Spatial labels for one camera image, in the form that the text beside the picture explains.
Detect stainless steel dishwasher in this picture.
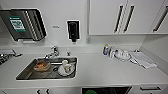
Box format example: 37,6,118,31
81,85,134,94

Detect black soap dispenser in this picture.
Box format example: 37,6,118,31
66,19,81,44

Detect blue dish soap bottle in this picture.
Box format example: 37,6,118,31
102,43,110,57

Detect white mug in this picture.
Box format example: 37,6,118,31
57,58,76,78

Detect chrome sink faucet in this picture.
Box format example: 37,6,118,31
44,45,61,60

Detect orange bowl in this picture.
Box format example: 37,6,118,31
32,60,52,73

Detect white two-door base cabinet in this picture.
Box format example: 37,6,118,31
0,86,84,94

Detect white cloth towel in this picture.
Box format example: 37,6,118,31
128,50,159,70

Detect stainless steel sink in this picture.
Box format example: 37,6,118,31
15,56,79,81

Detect steel paper towel dispenser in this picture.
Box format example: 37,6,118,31
0,7,48,43

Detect dish rack with dishes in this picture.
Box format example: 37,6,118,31
0,48,23,67

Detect white drawer unit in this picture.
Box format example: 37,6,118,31
127,84,168,94

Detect white wall outlet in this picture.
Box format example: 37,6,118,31
85,36,92,45

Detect white wall cabinet black handles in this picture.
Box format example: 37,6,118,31
87,0,168,36

